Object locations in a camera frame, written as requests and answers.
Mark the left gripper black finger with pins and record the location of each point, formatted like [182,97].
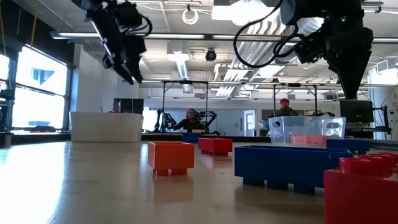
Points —
[136,62]
[127,76]

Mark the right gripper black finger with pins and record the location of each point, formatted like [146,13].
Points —
[351,74]

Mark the red toy block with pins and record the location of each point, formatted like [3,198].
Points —
[360,196]
[215,146]
[114,111]

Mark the long blue toy block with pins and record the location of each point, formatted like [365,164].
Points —
[280,166]

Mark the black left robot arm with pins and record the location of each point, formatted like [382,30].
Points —
[84,3]

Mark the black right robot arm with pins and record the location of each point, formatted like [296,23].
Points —
[320,9]

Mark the black background robot arm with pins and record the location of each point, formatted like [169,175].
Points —
[208,118]
[164,119]

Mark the black computer monitor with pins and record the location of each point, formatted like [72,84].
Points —
[356,112]

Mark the overhead light bar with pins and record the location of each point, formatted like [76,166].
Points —
[174,36]

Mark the white plastic bin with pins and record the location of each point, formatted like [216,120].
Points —
[105,127]

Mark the person's red cap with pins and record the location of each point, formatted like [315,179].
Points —
[284,100]

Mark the clear plastic bin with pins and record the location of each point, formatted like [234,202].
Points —
[298,126]

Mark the person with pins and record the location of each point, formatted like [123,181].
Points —
[286,111]
[189,123]

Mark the large bright window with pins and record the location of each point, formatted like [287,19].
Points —
[40,93]

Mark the white ceiling light fixture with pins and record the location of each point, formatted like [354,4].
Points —
[245,12]

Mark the white door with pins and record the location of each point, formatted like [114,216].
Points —
[250,123]

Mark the narrow bright window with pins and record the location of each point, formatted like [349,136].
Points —
[3,67]

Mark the black equipment by window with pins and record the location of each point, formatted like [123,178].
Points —
[5,124]

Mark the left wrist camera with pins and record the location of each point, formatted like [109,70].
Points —
[108,61]

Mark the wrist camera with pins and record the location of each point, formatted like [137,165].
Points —
[108,61]
[309,46]

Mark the silver ventilation duct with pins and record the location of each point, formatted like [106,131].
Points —
[314,26]

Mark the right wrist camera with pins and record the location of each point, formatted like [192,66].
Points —
[309,46]

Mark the white ceiling duct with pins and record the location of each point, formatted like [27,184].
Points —
[182,67]

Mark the round black ceiling camera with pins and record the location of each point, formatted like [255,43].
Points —
[211,55]

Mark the black table edge rail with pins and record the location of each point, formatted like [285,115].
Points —
[40,137]

